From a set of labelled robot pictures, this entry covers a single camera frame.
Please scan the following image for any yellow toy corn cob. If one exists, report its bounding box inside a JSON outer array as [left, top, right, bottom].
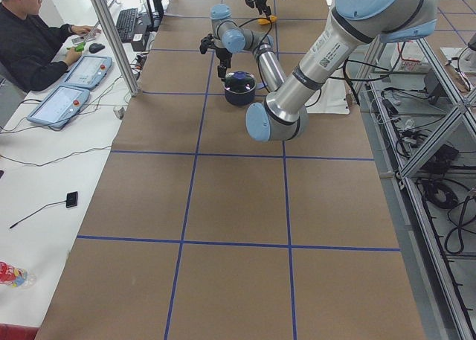
[[257, 15, 277, 25]]

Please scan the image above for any glass pot lid blue knob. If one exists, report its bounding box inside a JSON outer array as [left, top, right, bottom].
[[224, 71, 256, 94]]

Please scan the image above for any dark blue saucepan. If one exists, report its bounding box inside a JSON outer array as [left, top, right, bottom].
[[224, 71, 257, 106]]

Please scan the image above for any black keyboard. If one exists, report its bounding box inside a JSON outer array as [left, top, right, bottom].
[[116, 8, 138, 42]]

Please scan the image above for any black computer mouse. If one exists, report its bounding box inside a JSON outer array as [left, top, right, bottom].
[[89, 43, 105, 54]]

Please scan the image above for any upper blue teach pendant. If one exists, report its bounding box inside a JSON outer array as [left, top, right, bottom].
[[63, 54, 112, 90]]

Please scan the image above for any blue teach pendant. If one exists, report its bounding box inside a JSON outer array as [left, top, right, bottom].
[[63, 54, 112, 90], [27, 84, 90, 129]]

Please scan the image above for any lower blue teach pendant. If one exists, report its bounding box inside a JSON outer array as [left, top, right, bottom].
[[27, 84, 90, 129]]

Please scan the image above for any seated person in black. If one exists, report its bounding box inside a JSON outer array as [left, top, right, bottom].
[[1, 0, 92, 92]]

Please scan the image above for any small black device on table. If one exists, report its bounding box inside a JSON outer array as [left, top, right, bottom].
[[65, 191, 79, 208]]

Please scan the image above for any red label drink bottle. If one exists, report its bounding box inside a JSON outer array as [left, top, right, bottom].
[[0, 261, 36, 288]]

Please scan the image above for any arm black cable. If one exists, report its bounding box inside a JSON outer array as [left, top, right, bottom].
[[237, 16, 278, 58]]

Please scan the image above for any white camera stand base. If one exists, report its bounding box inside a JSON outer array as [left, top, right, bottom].
[[305, 90, 350, 115]]

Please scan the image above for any aluminium frame post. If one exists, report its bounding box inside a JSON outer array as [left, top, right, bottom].
[[90, 0, 139, 97]]

